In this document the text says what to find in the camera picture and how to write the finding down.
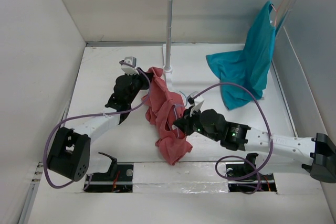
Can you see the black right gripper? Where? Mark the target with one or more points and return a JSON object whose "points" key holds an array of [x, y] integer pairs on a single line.
{"points": [[185, 122]]}

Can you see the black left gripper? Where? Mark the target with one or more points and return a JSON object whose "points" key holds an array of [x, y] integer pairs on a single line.
{"points": [[145, 83]]}

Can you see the red t shirt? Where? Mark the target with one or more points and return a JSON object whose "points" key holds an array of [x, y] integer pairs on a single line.
{"points": [[164, 108]]}

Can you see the blue wire hanger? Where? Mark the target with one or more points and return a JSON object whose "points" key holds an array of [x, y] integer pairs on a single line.
{"points": [[176, 107]]}

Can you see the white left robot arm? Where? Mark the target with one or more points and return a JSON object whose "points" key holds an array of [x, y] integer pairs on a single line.
{"points": [[67, 150]]}

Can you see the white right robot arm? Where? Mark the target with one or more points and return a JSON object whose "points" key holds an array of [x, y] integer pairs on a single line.
{"points": [[282, 154]]}

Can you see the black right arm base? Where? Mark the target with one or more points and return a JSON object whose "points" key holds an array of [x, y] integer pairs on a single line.
{"points": [[248, 185]]}

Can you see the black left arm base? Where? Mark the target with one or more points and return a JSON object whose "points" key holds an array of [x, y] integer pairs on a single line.
{"points": [[117, 179]]}

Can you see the teal t shirt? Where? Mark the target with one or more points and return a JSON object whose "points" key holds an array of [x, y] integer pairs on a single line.
{"points": [[249, 67]]}

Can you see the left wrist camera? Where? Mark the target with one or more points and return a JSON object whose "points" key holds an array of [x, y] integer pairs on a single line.
{"points": [[128, 66]]}

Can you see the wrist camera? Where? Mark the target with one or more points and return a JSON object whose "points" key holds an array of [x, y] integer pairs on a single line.
{"points": [[196, 101], [128, 66]]}

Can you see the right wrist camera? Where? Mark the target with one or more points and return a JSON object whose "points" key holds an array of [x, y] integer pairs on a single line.
{"points": [[196, 101]]}

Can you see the pink wire hanger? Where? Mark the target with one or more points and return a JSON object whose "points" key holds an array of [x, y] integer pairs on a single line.
{"points": [[277, 11]]}

